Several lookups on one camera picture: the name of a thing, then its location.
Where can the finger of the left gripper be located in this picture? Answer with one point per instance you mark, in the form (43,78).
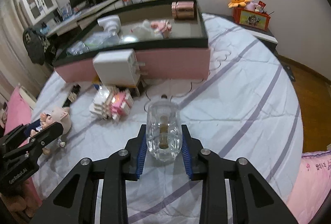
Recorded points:
(43,139)
(15,138)

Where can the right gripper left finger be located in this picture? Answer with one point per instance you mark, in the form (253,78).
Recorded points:
(74,199)

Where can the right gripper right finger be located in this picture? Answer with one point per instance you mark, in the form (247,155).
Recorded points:
(253,199)

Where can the pig girl figurine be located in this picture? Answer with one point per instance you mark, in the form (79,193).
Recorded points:
(57,115)

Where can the black hair claw clip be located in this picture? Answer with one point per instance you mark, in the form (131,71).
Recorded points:
(72,96)

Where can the pink white block house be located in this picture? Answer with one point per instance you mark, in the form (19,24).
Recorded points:
(111,103)

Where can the clear tape roll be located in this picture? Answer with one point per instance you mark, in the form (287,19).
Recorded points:
(77,48)

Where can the clear glass bottle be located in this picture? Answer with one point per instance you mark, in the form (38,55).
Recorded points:
(163,130)

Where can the clear plastic card box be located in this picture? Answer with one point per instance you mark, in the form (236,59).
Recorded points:
(99,40)

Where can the rose gold metal canister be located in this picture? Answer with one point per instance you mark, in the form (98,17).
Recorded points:
(183,10)

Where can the pink bedding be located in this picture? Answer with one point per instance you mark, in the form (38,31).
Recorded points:
(311,187)

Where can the beige curtain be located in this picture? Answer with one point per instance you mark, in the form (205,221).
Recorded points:
(14,68)

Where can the striped white tablecloth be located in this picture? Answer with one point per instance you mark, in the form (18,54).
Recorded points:
(246,108)

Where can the dark hanging jacket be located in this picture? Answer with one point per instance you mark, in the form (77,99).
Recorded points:
(40,50)

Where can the white power adapter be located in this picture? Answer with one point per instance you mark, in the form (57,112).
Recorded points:
(117,67)

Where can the white desk with drawers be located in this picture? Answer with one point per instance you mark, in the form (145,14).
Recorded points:
(82,19)

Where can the black floor scale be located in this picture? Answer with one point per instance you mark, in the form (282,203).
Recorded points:
(289,72)

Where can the white spray nozzle head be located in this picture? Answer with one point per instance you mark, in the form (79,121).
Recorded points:
(111,25)

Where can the black white tv cabinet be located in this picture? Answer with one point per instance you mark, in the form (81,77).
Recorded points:
(266,37)

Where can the white astronaut figure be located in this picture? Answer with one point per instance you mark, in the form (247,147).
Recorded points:
(138,32)

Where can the orange toy storage box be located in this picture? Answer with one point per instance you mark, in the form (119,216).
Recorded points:
(256,20)

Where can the orange cap water bottle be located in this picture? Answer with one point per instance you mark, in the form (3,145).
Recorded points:
(127,2)

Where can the pink black storage box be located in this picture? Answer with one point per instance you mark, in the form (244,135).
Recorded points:
(184,55)

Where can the pink donut block model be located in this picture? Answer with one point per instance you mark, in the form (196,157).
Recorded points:
(162,27)

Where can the orange octopus plush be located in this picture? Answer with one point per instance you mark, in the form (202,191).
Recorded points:
(238,3)

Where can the white wall cabinet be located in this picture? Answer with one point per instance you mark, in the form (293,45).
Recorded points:
(36,10)

